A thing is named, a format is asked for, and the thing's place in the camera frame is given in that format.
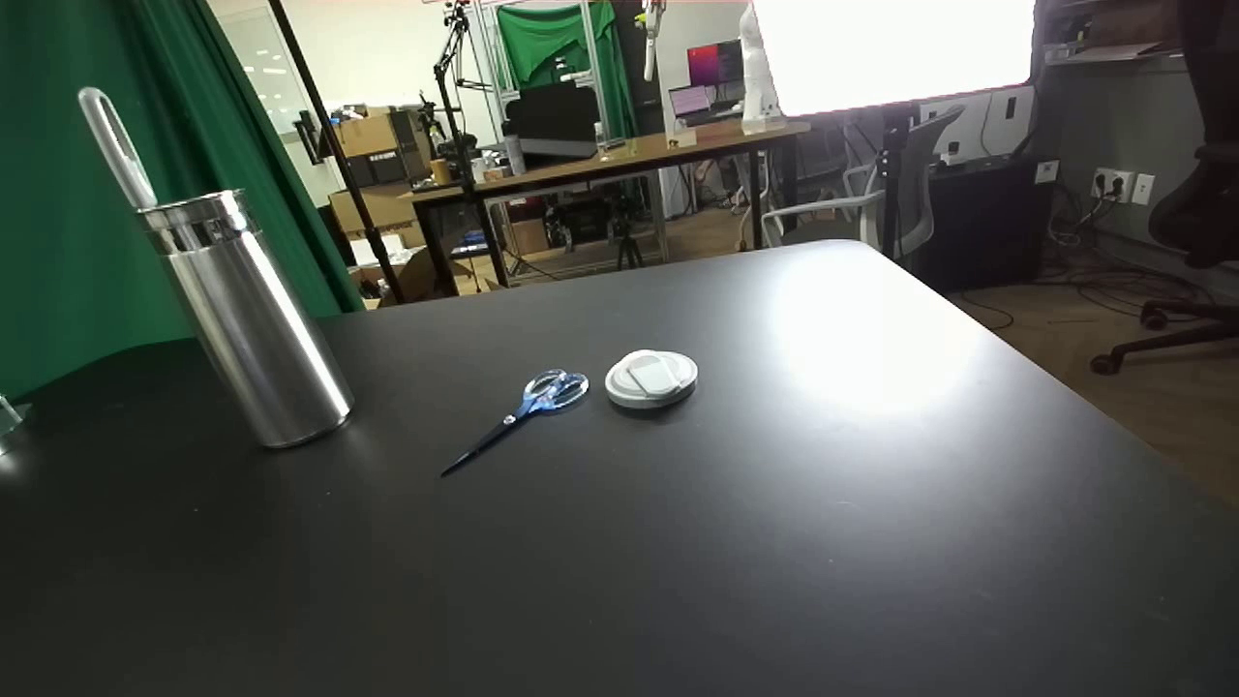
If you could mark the white round flask lid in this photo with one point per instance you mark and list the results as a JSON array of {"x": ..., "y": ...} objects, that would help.
[{"x": 648, "y": 381}]

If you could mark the blue handled scissors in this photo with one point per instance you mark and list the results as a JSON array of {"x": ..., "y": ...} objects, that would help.
[{"x": 546, "y": 394}]

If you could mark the black light stand pole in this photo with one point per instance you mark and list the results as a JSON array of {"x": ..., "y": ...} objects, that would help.
[{"x": 333, "y": 145}]

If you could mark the silver steel thermos flask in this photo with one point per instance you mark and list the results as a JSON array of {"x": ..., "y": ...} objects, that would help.
[{"x": 251, "y": 323}]

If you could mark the wooden background desk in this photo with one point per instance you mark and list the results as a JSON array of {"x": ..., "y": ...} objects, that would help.
[{"x": 620, "y": 162}]

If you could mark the bright softbox light panel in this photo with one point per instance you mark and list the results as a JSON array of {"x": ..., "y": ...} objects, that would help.
[{"x": 839, "y": 57}]

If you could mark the black office chair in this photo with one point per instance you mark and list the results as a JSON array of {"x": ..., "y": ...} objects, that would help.
[{"x": 1201, "y": 215}]

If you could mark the green backdrop curtain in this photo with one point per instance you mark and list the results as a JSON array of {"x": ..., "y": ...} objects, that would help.
[{"x": 78, "y": 274}]

